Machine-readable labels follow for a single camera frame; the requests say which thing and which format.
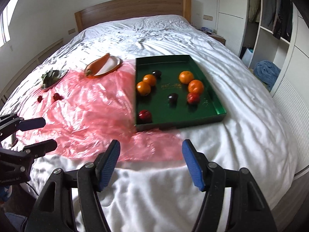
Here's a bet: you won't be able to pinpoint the small red fruit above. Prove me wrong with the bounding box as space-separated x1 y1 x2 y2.
37 95 43 103

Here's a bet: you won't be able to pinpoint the dark red cherry fruit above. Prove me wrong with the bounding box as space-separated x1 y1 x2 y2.
53 93 62 101

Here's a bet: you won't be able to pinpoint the red apple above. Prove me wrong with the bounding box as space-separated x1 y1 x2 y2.
138 109 152 124

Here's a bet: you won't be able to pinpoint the small orange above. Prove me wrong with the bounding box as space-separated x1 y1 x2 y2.
136 81 151 96

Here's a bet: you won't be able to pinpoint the red tomato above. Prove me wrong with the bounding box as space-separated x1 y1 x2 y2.
186 93 200 105

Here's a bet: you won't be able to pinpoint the large orange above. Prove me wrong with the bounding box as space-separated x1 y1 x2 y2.
188 80 204 95

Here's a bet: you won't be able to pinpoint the dark plum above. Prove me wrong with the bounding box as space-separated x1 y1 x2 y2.
168 93 179 105
152 70 162 79

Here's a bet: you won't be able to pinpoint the pink plastic sheet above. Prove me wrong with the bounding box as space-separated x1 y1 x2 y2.
16 60 182 162

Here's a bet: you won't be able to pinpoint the grey plate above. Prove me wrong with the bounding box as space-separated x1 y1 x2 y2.
40 69 69 91

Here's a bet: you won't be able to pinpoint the white bed sheet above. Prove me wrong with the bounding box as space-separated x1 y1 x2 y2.
1 15 297 231

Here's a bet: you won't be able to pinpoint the carrot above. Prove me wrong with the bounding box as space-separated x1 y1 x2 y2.
84 53 110 77

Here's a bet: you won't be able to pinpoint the window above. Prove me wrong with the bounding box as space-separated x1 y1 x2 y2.
1 0 18 46

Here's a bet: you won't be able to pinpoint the orange rimmed white plate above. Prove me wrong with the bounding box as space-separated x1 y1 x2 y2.
85 55 122 78

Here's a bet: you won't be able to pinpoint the orange in tray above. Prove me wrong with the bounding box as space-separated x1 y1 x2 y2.
179 71 194 85
143 74 157 86

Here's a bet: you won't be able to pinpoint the blue towel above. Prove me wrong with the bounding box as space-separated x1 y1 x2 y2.
254 60 281 91

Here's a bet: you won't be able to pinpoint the dark plum in tray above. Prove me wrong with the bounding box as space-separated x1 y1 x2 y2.
152 70 162 79

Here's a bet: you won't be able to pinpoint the green tray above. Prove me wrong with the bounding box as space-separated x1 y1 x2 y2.
135 55 227 131

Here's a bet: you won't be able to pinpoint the wooden headboard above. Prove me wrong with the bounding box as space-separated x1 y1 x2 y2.
74 0 192 32

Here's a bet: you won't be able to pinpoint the bedside table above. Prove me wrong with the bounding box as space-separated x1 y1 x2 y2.
200 27 226 45

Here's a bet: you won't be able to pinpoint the white wardrobe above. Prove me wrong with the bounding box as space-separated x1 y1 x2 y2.
216 0 308 174

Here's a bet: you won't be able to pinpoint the hanging clothes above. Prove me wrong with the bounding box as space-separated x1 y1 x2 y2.
248 0 293 41

